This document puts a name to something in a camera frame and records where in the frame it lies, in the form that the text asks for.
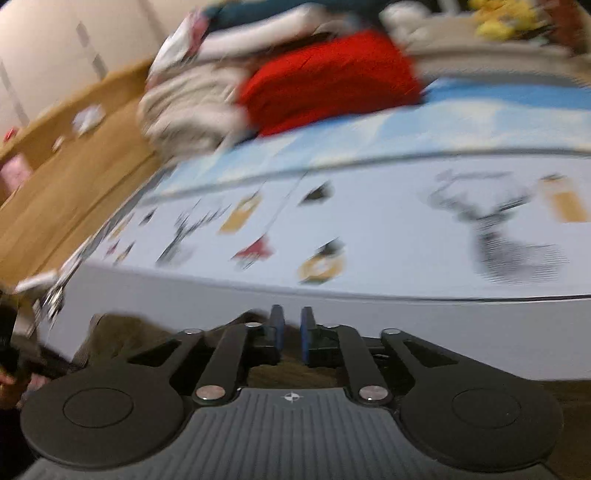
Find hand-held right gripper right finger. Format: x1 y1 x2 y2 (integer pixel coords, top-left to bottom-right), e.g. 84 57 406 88
301 307 455 406

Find yellow duck plush toy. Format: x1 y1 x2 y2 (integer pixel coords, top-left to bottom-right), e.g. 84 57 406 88
468 0 541 41

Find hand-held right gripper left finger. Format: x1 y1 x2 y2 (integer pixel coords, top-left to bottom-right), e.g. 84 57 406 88
129 305 286 407

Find white plush toy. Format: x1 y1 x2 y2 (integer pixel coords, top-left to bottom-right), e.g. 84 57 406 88
381 4 446 40

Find blue fan-patterned quilt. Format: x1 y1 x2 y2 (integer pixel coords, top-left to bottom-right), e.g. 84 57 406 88
150 76 591 200

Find dark red cushion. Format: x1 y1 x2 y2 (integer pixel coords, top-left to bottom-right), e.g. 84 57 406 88
542 0 591 54

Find red folded blanket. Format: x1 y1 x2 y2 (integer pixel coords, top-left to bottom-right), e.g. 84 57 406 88
239 30 424 138

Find pink and white folded cloth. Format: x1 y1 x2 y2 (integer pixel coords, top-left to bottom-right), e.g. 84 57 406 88
150 9 218 77

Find white pillow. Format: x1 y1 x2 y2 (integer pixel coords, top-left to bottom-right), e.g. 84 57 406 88
203 7 365 56

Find person's left hand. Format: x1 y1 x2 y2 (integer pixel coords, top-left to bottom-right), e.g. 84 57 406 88
0 371 29 411

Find teal plush toy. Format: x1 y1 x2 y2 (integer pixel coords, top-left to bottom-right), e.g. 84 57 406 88
208 0 375 24

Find dark patterned folded quilt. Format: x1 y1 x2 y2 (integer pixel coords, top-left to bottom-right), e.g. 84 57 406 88
194 32 324 65

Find window sill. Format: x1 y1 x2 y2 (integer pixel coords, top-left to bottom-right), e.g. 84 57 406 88
406 25 580 89

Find deer printed bed sheet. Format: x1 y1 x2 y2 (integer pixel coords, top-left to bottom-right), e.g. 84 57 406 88
60 154 591 303

